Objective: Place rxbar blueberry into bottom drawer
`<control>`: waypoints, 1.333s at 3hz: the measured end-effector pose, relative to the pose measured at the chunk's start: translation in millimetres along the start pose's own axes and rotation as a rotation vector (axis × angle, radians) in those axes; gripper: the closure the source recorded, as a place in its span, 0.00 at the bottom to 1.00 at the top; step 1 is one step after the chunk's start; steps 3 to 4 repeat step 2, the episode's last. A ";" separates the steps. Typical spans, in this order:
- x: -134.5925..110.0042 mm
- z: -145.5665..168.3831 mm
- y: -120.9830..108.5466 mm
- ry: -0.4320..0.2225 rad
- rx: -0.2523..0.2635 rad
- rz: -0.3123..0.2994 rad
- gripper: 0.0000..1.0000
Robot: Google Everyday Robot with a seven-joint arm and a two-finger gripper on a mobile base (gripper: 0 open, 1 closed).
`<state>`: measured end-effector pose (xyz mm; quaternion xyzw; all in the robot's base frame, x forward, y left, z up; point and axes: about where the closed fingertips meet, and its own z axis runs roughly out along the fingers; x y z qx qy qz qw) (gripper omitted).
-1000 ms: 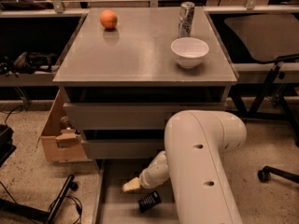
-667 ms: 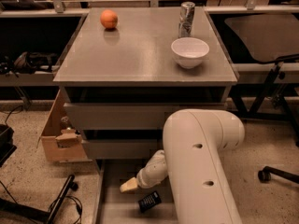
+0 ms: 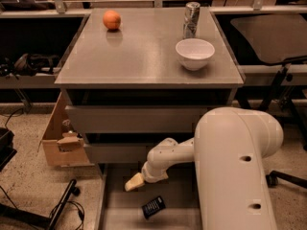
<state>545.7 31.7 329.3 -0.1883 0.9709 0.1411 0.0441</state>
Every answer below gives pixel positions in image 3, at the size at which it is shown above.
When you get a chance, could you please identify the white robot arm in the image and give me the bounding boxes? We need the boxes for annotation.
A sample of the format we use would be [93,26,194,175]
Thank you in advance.
[125,107,284,230]

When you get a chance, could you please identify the silver drink can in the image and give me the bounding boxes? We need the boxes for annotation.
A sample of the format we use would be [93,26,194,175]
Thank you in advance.
[183,1,201,38]

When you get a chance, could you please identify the black office chair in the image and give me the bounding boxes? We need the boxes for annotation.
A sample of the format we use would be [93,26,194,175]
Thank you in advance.
[229,14,307,190]

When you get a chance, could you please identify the orange fruit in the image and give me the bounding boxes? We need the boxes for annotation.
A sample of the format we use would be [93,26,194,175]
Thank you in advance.
[103,10,121,30]

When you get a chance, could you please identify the white ceramic bowl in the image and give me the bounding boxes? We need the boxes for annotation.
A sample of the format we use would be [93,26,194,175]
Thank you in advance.
[176,38,215,71]

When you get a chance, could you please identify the open cardboard box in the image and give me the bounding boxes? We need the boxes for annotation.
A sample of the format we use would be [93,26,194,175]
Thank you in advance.
[41,94,91,167]

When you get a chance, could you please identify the black stand with cable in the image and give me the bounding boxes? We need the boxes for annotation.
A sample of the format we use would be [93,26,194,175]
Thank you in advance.
[0,179,85,230]

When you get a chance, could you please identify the grey middle drawer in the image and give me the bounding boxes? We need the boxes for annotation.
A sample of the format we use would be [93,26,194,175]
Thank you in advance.
[83,142,220,165]

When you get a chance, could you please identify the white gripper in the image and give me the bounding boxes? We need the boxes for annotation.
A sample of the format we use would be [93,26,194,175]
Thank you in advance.
[125,162,169,192]

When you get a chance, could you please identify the grey open bottom drawer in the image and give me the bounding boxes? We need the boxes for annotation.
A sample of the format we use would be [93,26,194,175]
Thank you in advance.
[98,163,202,230]

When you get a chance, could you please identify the grey top drawer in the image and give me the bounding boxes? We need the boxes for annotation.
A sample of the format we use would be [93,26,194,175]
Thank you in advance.
[64,104,234,134]

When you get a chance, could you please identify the black equipment at left edge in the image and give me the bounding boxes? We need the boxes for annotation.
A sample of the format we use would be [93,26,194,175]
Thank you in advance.
[0,127,16,172]

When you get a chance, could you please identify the dark blue rxbar wrapper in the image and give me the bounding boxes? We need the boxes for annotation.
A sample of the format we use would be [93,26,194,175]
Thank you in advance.
[141,196,166,219]

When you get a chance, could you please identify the grey drawer cabinet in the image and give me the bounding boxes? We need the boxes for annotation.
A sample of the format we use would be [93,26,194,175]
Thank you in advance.
[55,7,246,107]

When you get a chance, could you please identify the black headphones on shelf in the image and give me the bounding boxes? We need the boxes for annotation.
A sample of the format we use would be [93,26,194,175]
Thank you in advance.
[13,54,59,76]

